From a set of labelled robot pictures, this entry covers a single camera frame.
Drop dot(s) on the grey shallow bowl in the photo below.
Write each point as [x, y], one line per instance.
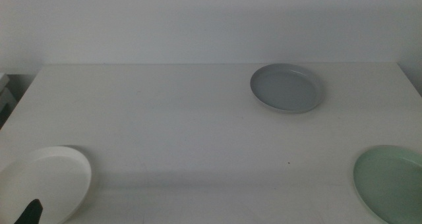
[287, 90]

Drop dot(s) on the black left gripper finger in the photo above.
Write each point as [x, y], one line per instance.
[31, 214]

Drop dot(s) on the pale green shallow bowl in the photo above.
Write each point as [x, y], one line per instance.
[392, 184]

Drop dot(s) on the white shallow bowl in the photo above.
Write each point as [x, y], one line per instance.
[49, 178]

